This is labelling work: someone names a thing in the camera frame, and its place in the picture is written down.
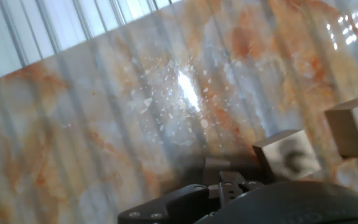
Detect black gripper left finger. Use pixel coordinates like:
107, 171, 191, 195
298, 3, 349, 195
218, 170, 247, 208

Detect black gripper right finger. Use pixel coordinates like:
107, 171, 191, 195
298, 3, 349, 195
241, 181, 265, 192

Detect small wooden cube block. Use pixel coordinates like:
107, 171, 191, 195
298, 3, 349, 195
203, 156, 232, 187

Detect medium wooden cube block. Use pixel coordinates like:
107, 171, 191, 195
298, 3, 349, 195
252, 129, 322, 182

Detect large wooden cube block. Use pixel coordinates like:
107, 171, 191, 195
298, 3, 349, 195
324, 95, 358, 161

